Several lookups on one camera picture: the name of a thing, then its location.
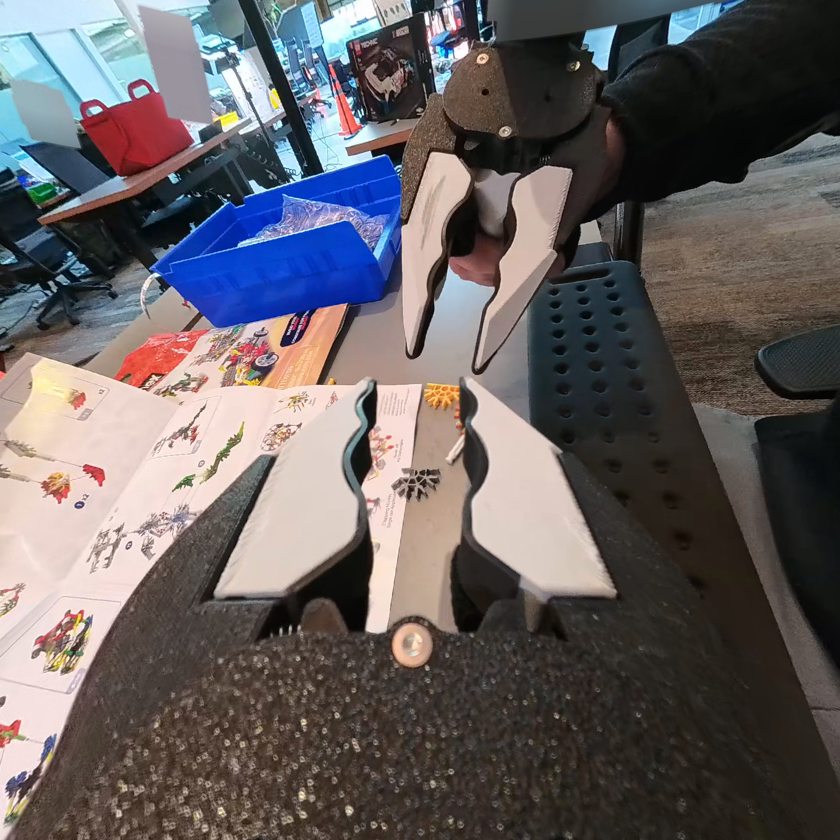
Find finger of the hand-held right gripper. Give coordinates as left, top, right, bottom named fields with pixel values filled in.
left=471, top=165, right=575, bottom=375
left=400, top=151, right=475, bottom=361

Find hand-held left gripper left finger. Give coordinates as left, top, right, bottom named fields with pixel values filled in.
left=213, top=377, right=378, bottom=601

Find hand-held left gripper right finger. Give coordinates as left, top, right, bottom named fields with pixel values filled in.
left=453, top=377, right=618, bottom=631

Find grey snowflake connector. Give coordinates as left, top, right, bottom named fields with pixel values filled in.
left=391, top=467, right=442, bottom=503

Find person's right forearm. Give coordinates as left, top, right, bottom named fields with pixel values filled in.
left=598, top=0, right=840, bottom=206

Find person's right hand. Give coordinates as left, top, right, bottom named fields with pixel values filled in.
left=448, top=231, right=509, bottom=287

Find wooden top desk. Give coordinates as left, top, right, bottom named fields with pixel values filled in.
left=38, top=117, right=256, bottom=227
left=344, top=117, right=421, bottom=157

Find clear plastic bags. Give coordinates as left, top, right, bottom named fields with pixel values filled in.
left=239, top=193, right=391, bottom=253

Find orange traffic cone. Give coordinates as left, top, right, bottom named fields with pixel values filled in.
left=333, top=62, right=363, bottom=137

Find black toy car box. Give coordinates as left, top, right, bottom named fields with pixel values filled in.
left=346, top=12, right=438, bottom=123

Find colourful cardboard toy box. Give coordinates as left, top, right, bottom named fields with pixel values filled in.
left=115, top=303, right=350, bottom=396

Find blue storage bin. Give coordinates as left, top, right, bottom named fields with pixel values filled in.
left=150, top=155, right=403, bottom=328

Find white printed instruction sheet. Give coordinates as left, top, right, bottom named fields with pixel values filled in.
left=0, top=354, right=423, bottom=840

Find black mesh office chair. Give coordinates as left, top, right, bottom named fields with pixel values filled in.
left=753, top=326, right=840, bottom=664

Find red tote bag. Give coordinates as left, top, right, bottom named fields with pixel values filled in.
left=79, top=79, right=196, bottom=178

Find black metal post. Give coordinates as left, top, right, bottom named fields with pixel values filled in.
left=238, top=0, right=324, bottom=178

